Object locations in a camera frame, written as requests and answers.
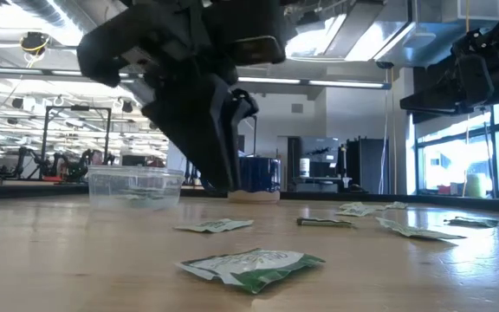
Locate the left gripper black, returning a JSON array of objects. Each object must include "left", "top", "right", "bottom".
[{"left": 75, "top": 0, "right": 286, "bottom": 192}]

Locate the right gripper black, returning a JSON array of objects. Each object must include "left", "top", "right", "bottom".
[{"left": 399, "top": 25, "right": 499, "bottom": 117}]

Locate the dark green sweetener packet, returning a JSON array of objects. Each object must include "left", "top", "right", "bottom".
[{"left": 295, "top": 216, "right": 355, "bottom": 229}]

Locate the blue ceramic mug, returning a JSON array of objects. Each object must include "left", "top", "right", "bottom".
[{"left": 227, "top": 156, "right": 282, "bottom": 205}]

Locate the yellow green bin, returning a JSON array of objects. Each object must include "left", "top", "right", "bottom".
[{"left": 465, "top": 172, "right": 489, "bottom": 199}]

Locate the tall black cabinet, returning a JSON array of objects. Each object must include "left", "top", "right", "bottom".
[{"left": 346, "top": 137, "right": 390, "bottom": 196}]

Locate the dark workstation shelf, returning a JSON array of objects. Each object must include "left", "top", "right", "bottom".
[{"left": 287, "top": 135, "right": 341, "bottom": 194}]

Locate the long ceiling light strip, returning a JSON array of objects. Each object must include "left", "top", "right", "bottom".
[
  {"left": 0, "top": 66, "right": 145, "bottom": 84},
  {"left": 236, "top": 76, "right": 392, "bottom": 91}
]

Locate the clear plastic container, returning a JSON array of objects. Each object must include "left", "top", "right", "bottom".
[{"left": 86, "top": 165, "right": 185, "bottom": 212}]

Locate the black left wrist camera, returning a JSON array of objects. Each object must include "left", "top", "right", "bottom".
[{"left": 230, "top": 36, "right": 288, "bottom": 67}]

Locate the silver ceiling duct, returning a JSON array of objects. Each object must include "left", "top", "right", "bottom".
[{"left": 344, "top": 0, "right": 499, "bottom": 67}]

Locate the black table edge rail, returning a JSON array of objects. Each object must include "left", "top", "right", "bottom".
[{"left": 0, "top": 184, "right": 499, "bottom": 214}]

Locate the yellow hanging cable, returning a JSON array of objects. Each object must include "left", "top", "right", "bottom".
[{"left": 461, "top": 0, "right": 472, "bottom": 198}]

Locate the black metal frame stand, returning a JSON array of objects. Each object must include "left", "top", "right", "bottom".
[{"left": 39, "top": 105, "right": 113, "bottom": 179}]

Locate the ceiling reel with yellow cable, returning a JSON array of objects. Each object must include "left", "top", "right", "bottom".
[{"left": 19, "top": 31, "right": 51, "bottom": 56}]

